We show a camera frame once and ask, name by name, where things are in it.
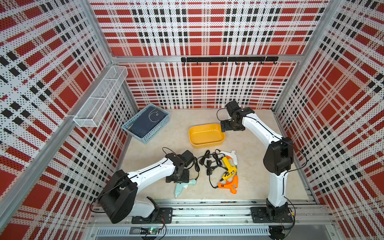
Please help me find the dark blue folded cloth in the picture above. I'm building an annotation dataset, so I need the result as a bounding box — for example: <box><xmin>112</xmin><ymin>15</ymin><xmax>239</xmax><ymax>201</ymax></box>
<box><xmin>128</xmin><ymin>106</ymin><xmax>167</xmax><ymax>138</ymax></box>

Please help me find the orange glue gun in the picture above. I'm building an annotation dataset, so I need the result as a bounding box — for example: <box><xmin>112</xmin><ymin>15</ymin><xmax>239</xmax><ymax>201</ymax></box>
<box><xmin>218</xmin><ymin>175</ymin><xmax>239</xmax><ymax>195</ymax></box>

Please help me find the light blue perforated basket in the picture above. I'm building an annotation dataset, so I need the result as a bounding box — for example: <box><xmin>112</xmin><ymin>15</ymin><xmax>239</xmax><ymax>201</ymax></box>
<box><xmin>122</xmin><ymin>104</ymin><xmax>170</xmax><ymax>144</ymax></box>

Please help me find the mint green glue gun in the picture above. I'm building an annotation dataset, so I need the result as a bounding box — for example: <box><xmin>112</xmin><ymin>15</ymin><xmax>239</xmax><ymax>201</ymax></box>
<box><xmin>175</xmin><ymin>180</ymin><xmax>197</xmax><ymax>198</ymax></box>

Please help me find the black hook rail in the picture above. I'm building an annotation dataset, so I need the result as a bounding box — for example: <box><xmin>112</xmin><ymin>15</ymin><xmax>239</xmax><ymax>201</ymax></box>
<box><xmin>181</xmin><ymin>56</ymin><xmax>279</xmax><ymax>63</ymax></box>

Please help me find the yellow plastic storage box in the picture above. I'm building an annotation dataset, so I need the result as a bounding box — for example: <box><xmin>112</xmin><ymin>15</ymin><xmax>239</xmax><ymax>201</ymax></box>
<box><xmin>189</xmin><ymin>124</ymin><xmax>226</xmax><ymax>149</ymax></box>

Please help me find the yellow glue gun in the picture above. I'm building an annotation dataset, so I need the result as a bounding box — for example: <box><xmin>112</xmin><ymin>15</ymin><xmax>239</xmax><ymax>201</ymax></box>
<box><xmin>220</xmin><ymin>156</ymin><xmax>238</xmax><ymax>182</ymax></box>

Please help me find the white glue gun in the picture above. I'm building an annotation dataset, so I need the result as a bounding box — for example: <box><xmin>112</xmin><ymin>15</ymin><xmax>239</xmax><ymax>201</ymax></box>
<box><xmin>220</xmin><ymin>150</ymin><xmax>238</xmax><ymax>167</ymax></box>

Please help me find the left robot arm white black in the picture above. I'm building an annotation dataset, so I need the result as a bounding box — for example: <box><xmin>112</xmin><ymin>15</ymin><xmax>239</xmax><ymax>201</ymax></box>
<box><xmin>97</xmin><ymin>150</ymin><xmax>197</xmax><ymax>224</ymax></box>

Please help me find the white wire mesh shelf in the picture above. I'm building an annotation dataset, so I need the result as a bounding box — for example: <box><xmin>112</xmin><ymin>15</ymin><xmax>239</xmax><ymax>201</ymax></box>
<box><xmin>74</xmin><ymin>66</ymin><xmax>128</xmax><ymax>128</ymax></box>

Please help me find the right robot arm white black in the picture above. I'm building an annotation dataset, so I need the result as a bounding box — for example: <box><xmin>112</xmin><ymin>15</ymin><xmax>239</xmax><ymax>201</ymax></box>
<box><xmin>221</xmin><ymin>100</ymin><xmax>294</xmax><ymax>221</ymax></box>

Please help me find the green circuit board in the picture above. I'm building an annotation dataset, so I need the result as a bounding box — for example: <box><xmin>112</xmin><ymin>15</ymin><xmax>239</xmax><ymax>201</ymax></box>
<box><xmin>140</xmin><ymin>227</ymin><xmax>160</xmax><ymax>235</ymax></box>

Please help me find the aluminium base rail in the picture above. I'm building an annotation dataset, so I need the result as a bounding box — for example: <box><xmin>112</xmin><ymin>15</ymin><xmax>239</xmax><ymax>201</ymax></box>
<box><xmin>85</xmin><ymin>200</ymin><xmax>343</xmax><ymax>240</ymax></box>

